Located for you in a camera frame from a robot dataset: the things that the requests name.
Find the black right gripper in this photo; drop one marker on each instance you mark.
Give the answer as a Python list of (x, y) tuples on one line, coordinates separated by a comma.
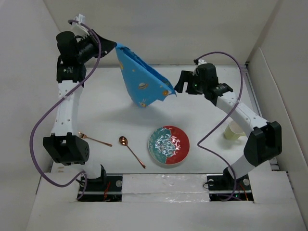
[(186, 76)]

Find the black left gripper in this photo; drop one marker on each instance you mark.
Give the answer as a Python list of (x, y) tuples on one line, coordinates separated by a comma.
[(106, 46)]

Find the blue patterned cloth napkin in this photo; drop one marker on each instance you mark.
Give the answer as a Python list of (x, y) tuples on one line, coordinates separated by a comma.
[(143, 83)]

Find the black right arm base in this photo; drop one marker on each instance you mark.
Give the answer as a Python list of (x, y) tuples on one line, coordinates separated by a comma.
[(219, 190)]

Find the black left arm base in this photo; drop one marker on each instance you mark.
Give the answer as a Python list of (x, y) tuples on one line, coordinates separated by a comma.
[(108, 191)]

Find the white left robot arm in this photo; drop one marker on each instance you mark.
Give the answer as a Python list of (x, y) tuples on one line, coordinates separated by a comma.
[(76, 46)]

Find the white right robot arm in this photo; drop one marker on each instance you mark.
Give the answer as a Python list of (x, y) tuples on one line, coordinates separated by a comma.
[(264, 137)]

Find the pale yellow paper cup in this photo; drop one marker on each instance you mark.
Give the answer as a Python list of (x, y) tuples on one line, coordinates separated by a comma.
[(233, 131)]

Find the red and teal plate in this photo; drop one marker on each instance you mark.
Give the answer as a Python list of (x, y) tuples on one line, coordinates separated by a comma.
[(169, 145)]

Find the copper fork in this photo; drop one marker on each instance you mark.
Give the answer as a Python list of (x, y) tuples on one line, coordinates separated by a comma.
[(84, 136)]

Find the copper spoon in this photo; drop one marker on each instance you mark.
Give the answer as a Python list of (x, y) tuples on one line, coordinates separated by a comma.
[(123, 141)]

